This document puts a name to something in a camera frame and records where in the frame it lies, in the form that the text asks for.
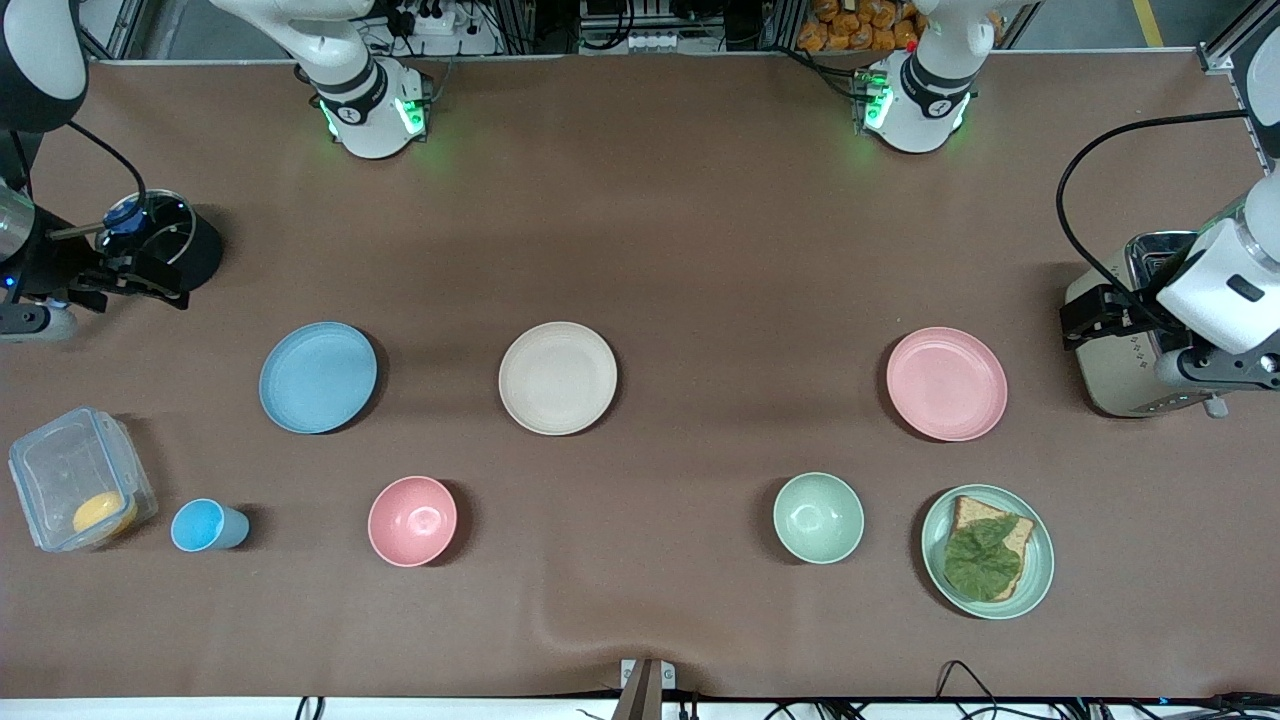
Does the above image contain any green lettuce leaf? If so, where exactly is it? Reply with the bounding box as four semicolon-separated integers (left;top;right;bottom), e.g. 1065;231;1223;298
943;515;1023;603

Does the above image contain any white power strip with plugs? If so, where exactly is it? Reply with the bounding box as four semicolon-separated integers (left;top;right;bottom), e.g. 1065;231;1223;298
385;0;458;38

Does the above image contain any beige and chrome toaster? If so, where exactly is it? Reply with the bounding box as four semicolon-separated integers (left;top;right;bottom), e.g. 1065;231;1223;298
1064;230;1231;419

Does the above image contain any glass lid with blue knob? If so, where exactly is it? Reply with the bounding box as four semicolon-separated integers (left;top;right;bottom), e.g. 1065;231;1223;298
95;189;197;276

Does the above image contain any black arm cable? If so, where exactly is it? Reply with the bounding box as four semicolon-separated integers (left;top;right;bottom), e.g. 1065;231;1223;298
1056;110;1251;331
60;118;149;256

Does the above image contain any blue cup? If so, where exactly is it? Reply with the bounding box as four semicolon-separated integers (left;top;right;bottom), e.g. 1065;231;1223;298
170;498;251;553

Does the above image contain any dark saucepan with blue handle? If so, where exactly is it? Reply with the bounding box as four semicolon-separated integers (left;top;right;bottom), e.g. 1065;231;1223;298
95;188;224;296

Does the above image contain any yellow round food piece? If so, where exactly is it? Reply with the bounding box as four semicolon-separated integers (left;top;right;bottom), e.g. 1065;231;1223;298
72;491;139;538

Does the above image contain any metal table edge bracket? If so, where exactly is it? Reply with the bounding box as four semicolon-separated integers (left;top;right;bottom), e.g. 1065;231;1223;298
619;657;677;720

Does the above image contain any pink bowl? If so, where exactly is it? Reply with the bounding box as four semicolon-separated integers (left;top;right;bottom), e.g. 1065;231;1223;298
367;475;459;568

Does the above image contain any pink plate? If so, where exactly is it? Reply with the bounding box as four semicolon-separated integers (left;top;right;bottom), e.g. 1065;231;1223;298
886;326;1009;443

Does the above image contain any beige plate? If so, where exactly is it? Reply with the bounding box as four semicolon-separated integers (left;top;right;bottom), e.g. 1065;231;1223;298
498;321;619;437

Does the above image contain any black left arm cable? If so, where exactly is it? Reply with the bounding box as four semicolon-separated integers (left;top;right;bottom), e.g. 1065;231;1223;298
1056;110;1251;331

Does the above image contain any green bowl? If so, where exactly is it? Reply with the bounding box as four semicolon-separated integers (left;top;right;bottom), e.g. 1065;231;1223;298
772;472;866;566

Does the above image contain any green plate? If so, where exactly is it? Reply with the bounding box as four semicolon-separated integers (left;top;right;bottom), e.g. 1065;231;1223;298
921;484;1056;621

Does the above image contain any bag of orange buns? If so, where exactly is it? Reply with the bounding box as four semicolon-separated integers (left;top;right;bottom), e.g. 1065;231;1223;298
797;0;1004;53

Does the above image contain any brown table mat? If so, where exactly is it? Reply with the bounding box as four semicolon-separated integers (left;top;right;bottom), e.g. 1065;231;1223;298
0;55;1280;701

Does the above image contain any clear plastic lidded container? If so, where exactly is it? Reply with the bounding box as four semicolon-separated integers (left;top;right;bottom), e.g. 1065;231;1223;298
8;406;159;553

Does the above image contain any bread slice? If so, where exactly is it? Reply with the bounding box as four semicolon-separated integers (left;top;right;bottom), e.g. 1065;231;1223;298
945;495;1036;601

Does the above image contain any black looped floor cable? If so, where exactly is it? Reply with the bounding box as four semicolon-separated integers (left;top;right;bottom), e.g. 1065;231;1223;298
935;660;1001;720

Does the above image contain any blue plate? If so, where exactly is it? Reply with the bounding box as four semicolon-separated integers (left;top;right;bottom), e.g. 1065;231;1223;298
258;321;379;435

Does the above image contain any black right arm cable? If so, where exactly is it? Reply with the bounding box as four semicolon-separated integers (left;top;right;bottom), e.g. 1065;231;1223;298
60;118;149;256

